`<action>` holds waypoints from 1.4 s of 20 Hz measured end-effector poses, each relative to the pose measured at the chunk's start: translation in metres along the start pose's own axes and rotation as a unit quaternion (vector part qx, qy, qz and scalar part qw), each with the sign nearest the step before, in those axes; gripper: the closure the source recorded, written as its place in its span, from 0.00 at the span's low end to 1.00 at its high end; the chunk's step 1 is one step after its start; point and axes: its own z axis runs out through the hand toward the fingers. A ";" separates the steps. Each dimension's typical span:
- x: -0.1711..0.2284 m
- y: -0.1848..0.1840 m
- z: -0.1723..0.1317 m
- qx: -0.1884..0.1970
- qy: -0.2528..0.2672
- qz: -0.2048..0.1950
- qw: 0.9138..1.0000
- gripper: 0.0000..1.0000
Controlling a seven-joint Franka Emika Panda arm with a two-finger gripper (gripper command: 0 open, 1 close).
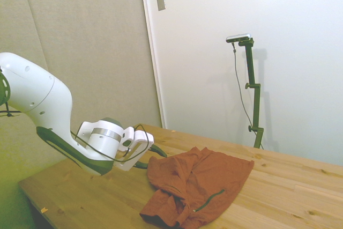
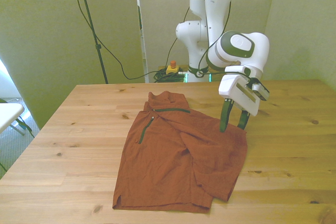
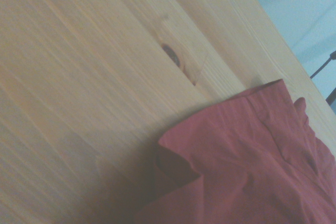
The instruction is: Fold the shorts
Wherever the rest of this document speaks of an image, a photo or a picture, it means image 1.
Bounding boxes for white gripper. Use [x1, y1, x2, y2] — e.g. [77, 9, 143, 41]
[115, 129, 168, 172]

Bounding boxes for dark jointed camera stand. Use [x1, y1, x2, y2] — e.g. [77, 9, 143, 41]
[237, 38, 265, 149]

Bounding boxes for grey bar camera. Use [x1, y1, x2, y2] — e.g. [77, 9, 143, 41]
[226, 33, 252, 43]

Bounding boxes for rust orange shorts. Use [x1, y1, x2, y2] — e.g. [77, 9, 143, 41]
[139, 146, 255, 229]

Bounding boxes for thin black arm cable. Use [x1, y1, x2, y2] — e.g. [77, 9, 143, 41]
[0, 102, 150, 163]

